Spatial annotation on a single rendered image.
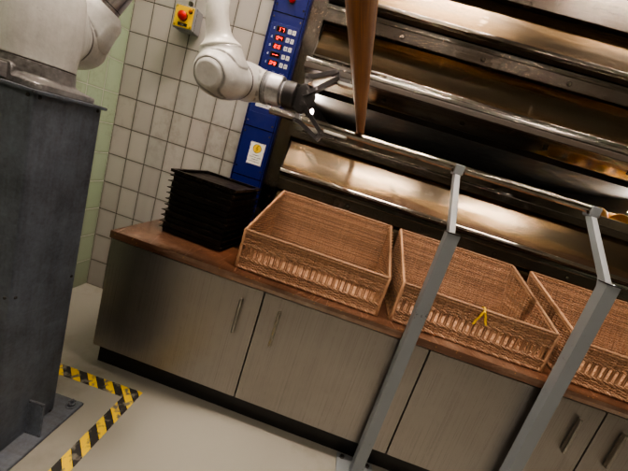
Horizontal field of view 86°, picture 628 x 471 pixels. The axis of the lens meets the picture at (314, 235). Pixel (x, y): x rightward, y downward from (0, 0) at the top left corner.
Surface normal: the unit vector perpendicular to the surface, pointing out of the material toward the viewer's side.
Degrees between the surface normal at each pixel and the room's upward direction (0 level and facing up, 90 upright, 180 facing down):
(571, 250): 70
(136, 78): 90
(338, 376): 90
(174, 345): 90
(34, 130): 90
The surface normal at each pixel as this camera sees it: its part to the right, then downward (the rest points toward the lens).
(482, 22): -0.02, -0.15
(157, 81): -0.13, 0.18
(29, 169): 0.95, 0.31
